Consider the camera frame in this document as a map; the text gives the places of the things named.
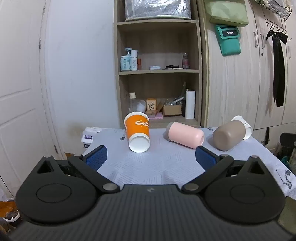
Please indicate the white paper cup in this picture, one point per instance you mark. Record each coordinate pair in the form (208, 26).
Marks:
(248, 131)

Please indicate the black ribbon bow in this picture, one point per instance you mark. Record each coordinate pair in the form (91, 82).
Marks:
(278, 69)

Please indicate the silver storage bag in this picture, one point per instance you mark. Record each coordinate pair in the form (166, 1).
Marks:
(158, 9)

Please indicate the white bottle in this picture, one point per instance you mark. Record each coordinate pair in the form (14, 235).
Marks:
(134, 61)

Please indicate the orange slim box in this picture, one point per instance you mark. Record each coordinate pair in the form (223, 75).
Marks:
(139, 63)

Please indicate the wooden wardrobe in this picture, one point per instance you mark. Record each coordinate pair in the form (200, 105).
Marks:
(242, 81)

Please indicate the pink flat box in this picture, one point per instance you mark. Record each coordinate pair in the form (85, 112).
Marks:
(156, 115)

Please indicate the pack of toilet rolls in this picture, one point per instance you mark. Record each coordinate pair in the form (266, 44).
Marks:
(89, 136)

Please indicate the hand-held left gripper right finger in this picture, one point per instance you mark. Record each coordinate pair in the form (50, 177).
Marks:
(204, 158)

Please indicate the small black items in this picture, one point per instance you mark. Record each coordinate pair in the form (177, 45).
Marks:
(173, 67)

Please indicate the pink cup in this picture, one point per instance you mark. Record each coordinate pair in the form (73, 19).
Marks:
(185, 134)

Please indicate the bottles on shelf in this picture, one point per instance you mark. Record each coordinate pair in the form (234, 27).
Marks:
(125, 63)

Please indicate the brown cardboard box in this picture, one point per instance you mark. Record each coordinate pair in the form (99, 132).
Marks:
(172, 110)

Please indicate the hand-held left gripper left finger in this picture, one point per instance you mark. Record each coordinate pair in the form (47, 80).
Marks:
(97, 158)

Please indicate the wooden open shelf unit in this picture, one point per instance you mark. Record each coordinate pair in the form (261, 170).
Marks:
(159, 44)

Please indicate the orange paper cup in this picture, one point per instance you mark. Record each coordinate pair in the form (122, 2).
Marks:
(136, 129)

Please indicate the white flat tin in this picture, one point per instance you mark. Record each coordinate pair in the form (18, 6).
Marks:
(154, 67)

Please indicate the white paper roll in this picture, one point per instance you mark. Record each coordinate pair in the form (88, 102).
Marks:
(190, 105)

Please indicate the teal pouch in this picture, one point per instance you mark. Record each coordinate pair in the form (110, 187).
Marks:
(229, 42)

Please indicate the clear bottle with cream cap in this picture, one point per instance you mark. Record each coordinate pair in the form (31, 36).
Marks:
(132, 103)

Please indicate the white patterned tablecloth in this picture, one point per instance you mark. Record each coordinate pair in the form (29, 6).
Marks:
(161, 162)

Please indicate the white door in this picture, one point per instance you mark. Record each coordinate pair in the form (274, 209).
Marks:
(20, 81)

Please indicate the taupe cup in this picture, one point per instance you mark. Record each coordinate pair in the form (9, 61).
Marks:
(227, 136)

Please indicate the light green pouch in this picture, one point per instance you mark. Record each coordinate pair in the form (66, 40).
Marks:
(225, 12)

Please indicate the pink glass jar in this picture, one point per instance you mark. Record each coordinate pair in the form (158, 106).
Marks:
(185, 62)

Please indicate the small floral wooden box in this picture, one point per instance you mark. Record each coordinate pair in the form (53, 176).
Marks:
(151, 105)

